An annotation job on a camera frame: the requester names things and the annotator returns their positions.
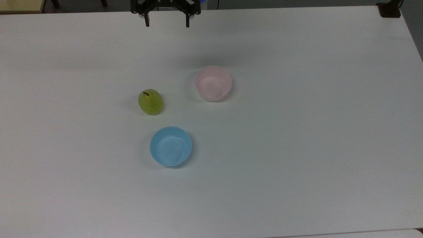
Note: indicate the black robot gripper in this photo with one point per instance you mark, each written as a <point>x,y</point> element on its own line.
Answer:
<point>165,6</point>

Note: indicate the green pear with dark stem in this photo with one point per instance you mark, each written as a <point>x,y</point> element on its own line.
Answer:
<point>150,102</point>

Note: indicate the pink plastic bowl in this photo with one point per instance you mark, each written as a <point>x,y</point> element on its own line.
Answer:
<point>213,83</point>

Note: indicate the blue plastic bowl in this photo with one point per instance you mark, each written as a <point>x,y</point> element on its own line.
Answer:
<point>170,146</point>

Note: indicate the dark chair leg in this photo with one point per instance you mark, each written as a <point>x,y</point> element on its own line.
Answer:
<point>104,2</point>
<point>55,3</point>

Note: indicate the yellow wooden table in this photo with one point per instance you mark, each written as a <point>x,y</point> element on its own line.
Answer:
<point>19,5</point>

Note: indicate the black table clamp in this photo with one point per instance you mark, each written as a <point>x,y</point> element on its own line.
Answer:
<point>390,9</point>

